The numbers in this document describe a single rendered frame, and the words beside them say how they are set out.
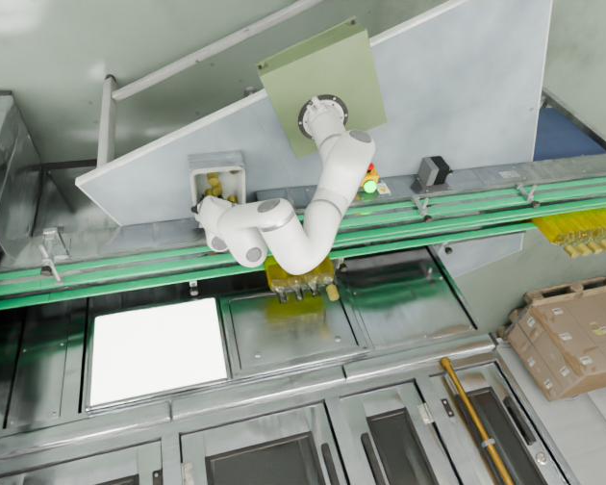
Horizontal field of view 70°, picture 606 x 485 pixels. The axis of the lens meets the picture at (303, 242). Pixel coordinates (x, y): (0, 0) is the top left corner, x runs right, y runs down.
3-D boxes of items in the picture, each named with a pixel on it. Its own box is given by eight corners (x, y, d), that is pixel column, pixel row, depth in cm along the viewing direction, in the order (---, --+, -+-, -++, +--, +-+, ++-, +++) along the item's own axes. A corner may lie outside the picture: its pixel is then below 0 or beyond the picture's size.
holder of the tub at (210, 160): (195, 216, 158) (197, 231, 153) (187, 154, 138) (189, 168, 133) (241, 211, 162) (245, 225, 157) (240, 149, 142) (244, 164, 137)
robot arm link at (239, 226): (290, 225, 112) (264, 175, 105) (320, 256, 94) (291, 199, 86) (235, 257, 110) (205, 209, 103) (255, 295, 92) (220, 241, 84)
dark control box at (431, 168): (416, 172, 172) (425, 186, 166) (421, 156, 166) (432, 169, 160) (434, 170, 174) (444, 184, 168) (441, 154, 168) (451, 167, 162)
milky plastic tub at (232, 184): (193, 206, 154) (195, 223, 148) (186, 155, 138) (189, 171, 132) (241, 201, 158) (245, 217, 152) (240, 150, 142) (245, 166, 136)
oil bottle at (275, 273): (259, 250, 161) (271, 295, 147) (260, 240, 157) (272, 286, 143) (273, 248, 162) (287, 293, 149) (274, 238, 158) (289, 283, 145)
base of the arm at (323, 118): (290, 107, 126) (299, 138, 116) (326, 83, 122) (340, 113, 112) (315, 142, 137) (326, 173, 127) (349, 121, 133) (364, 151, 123)
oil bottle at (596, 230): (556, 208, 193) (600, 255, 175) (562, 199, 189) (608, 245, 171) (566, 207, 194) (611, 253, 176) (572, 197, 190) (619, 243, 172)
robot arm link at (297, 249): (329, 186, 94) (308, 224, 84) (351, 236, 101) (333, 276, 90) (277, 197, 101) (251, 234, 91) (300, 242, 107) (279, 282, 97)
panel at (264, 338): (92, 319, 149) (87, 415, 128) (90, 314, 147) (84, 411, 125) (338, 278, 171) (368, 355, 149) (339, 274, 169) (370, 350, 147)
